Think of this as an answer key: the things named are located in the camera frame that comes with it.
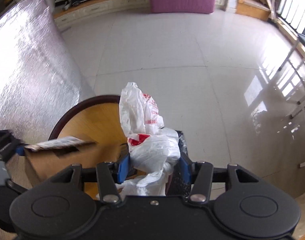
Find white plastic bag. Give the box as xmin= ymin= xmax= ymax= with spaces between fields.
xmin=119 ymin=82 xmax=180 ymax=197

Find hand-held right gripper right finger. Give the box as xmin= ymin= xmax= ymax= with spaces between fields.
xmin=179 ymin=152 xmax=261 ymax=203

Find wooden steps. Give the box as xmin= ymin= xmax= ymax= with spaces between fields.
xmin=236 ymin=0 xmax=271 ymax=22

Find window with black railing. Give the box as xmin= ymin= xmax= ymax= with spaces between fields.
xmin=275 ymin=0 xmax=305 ymax=40

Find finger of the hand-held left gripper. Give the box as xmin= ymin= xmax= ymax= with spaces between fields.
xmin=0 ymin=129 xmax=25 ymax=161

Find yellow trash bin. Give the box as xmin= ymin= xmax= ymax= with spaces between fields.
xmin=48 ymin=94 xmax=148 ymax=200

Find beige curtain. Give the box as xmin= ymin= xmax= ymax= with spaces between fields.
xmin=264 ymin=0 xmax=285 ymax=23

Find brown cardboard box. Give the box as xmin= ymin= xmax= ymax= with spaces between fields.
xmin=24 ymin=136 xmax=130 ymax=200

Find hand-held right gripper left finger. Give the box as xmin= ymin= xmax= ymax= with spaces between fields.
xmin=46 ymin=154 xmax=131 ymax=204

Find low wooden drawer platform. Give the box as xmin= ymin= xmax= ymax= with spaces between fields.
xmin=54 ymin=0 xmax=153 ymax=32

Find black plastic bag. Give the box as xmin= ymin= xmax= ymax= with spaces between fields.
xmin=167 ymin=129 xmax=191 ymax=196

